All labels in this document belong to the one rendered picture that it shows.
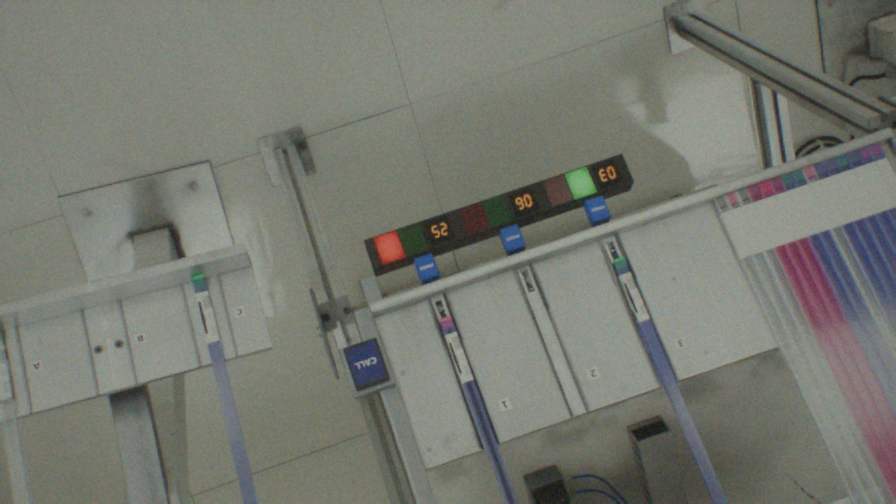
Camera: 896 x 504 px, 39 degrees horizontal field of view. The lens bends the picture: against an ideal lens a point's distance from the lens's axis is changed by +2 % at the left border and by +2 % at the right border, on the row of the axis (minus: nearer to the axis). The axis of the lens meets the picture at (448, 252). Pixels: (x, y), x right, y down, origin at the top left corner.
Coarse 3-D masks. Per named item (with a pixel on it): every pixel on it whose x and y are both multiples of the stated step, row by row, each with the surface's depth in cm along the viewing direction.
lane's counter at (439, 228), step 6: (444, 216) 152; (426, 222) 152; (432, 222) 152; (438, 222) 152; (444, 222) 152; (426, 228) 151; (432, 228) 151; (438, 228) 151; (444, 228) 151; (450, 228) 151; (432, 234) 151; (438, 234) 151; (444, 234) 151; (450, 234) 151; (432, 240) 151; (438, 240) 151; (444, 240) 151
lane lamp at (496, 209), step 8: (488, 200) 152; (496, 200) 152; (504, 200) 152; (488, 208) 152; (496, 208) 152; (504, 208) 152; (488, 216) 152; (496, 216) 152; (504, 216) 152; (496, 224) 151
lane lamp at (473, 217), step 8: (464, 208) 152; (472, 208) 152; (480, 208) 152; (464, 216) 152; (472, 216) 152; (480, 216) 152; (464, 224) 151; (472, 224) 151; (480, 224) 151; (488, 224) 151; (472, 232) 151
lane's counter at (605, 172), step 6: (606, 162) 154; (612, 162) 154; (594, 168) 153; (600, 168) 153; (606, 168) 153; (612, 168) 153; (594, 174) 153; (600, 174) 153; (606, 174) 153; (612, 174) 153; (618, 174) 153; (600, 180) 153; (606, 180) 153; (612, 180) 153; (618, 180) 153; (600, 186) 153; (606, 186) 153
